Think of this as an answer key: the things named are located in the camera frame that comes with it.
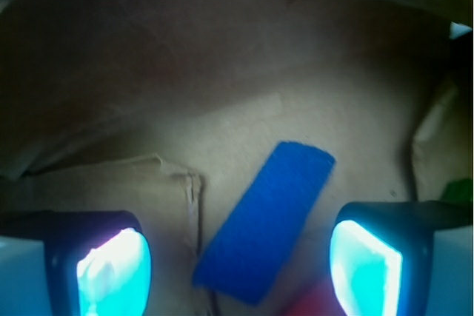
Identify gripper left finger glowing cyan pad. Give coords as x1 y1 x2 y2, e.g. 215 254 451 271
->
1 210 153 315

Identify gripper right finger glowing cyan pad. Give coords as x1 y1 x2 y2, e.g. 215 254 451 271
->
330 201 473 315

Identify blue rectangular sponge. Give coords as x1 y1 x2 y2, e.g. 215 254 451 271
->
192 141 336 305

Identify orange plastic toy carrot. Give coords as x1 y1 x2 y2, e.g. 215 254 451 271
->
441 178 473 202

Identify brown paper bag bin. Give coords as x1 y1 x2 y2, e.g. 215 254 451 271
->
1 0 473 315

